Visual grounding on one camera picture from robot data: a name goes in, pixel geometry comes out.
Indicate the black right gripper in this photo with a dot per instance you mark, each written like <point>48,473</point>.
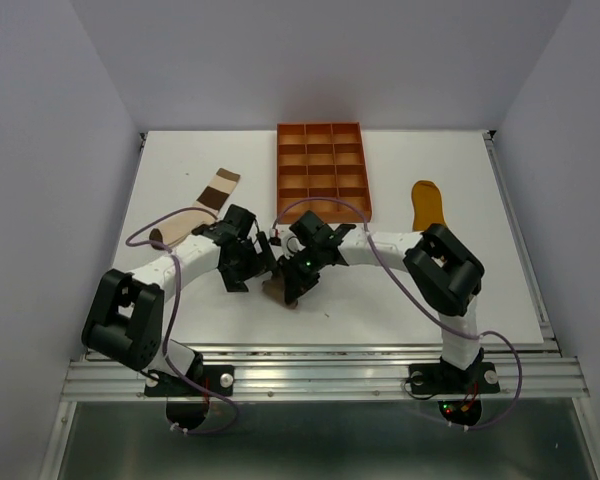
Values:
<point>295,283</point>

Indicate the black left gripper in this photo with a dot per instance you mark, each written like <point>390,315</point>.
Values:
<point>261,263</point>

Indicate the tan sock with red cuff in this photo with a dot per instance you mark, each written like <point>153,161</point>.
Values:
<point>282,289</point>

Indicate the mustard yellow sock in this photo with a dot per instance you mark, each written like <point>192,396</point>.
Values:
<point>427,205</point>

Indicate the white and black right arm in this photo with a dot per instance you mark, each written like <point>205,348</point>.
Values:
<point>446,274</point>

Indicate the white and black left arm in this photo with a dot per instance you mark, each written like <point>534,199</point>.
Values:
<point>125,320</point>

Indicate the cream and brown striped sock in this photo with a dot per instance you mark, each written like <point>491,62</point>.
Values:
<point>207,206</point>

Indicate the orange compartment tray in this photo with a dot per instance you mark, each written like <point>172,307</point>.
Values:
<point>321,167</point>

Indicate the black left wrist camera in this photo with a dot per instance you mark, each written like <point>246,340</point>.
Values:
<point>238,221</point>

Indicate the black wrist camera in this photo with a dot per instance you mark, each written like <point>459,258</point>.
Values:
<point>238,221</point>
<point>311,230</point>

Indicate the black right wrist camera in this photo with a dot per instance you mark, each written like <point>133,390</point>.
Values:
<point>311,230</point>

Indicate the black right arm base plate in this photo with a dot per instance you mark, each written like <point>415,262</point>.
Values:
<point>444,379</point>

